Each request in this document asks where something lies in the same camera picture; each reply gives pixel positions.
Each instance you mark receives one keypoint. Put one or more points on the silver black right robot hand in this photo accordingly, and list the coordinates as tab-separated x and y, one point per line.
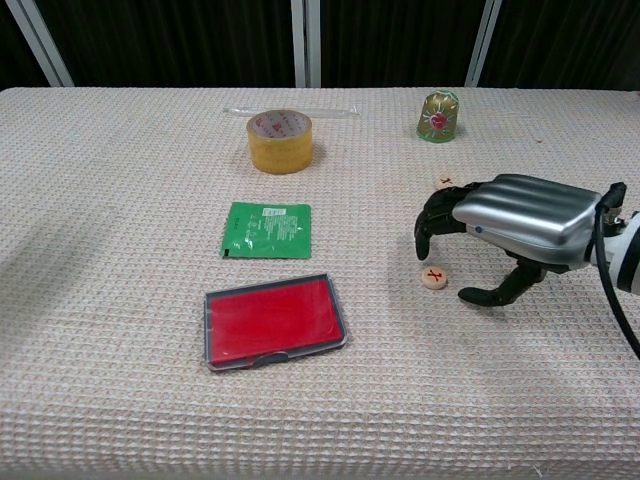
525	215

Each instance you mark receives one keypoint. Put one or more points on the wooden chess piece black character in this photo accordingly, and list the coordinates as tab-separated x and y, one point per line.
444	181

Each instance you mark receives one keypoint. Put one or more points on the wooden chess piece red character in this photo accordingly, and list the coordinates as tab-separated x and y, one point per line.
434	280

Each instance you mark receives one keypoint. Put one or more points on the gold foil wrapped candy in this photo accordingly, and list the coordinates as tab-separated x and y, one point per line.
439	120

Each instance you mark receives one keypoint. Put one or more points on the black curtain panel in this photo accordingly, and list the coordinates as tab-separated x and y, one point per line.
400	40
175	40
10	60
565	40

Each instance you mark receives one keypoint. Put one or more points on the clear plastic tube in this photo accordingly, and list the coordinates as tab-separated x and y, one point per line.
340	111

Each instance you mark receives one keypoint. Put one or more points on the yellow packing tape roll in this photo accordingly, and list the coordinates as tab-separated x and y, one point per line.
280	155

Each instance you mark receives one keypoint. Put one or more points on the green foil sachet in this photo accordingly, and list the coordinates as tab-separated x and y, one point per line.
270	235

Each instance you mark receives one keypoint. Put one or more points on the red flat case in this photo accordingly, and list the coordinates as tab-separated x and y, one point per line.
275	325

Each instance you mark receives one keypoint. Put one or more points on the beige waffle tablecloth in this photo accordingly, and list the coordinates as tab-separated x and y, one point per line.
100	250

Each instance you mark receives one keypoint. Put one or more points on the white partition frame post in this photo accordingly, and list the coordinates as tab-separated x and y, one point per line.
483	45
298	45
42	50

